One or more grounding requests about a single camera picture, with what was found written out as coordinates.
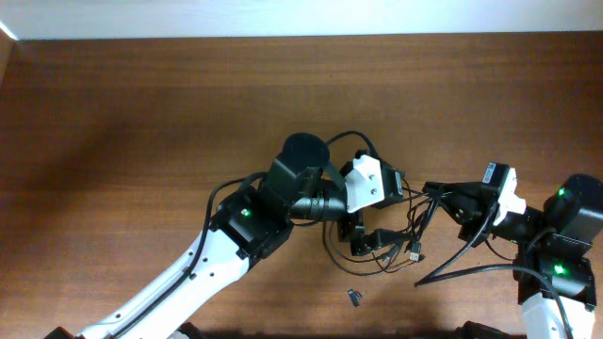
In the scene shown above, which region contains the black cable bundle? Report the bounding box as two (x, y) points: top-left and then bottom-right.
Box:
(322, 181), (448, 278)

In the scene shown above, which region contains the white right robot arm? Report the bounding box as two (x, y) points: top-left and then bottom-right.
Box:
(419, 173), (602, 338)

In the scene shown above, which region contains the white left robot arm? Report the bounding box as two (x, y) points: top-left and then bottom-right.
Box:
(78, 133), (407, 339)

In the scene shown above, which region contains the small black clip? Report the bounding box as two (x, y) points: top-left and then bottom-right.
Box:
(348, 289), (363, 307)

